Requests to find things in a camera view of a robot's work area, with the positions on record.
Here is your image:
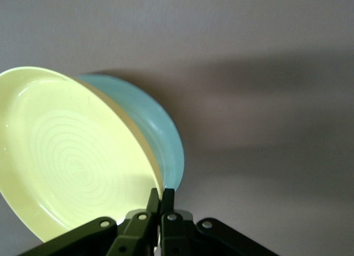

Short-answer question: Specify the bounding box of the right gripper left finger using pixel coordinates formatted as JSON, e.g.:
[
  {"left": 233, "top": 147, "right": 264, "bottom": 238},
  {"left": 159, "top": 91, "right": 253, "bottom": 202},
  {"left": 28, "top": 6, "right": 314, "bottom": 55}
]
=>
[{"left": 16, "top": 187, "right": 162, "bottom": 256}]

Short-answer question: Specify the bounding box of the yellow plate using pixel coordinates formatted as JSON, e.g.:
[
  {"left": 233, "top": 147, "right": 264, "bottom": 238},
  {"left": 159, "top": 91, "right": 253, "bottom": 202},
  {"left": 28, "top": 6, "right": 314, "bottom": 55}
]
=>
[{"left": 0, "top": 66, "right": 163, "bottom": 244}]

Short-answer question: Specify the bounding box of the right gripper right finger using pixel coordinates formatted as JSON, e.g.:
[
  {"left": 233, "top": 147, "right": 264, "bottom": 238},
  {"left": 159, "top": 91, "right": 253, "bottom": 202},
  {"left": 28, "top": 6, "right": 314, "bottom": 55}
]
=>
[{"left": 160, "top": 188, "right": 280, "bottom": 256}]

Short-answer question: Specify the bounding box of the large table cover sheet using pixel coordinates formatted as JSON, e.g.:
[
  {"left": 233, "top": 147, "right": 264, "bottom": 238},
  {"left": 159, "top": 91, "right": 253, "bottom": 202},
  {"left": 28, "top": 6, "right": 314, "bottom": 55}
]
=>
[{"left": 0, "top": 0, "right": 354, "bottom": 256}]

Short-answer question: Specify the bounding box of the pale green plate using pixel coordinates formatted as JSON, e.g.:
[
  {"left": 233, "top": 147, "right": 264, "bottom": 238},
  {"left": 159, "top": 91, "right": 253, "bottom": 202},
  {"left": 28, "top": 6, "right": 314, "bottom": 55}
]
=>
[{"left": 73, "top": 74, "right": 185, "bottom": 193}]

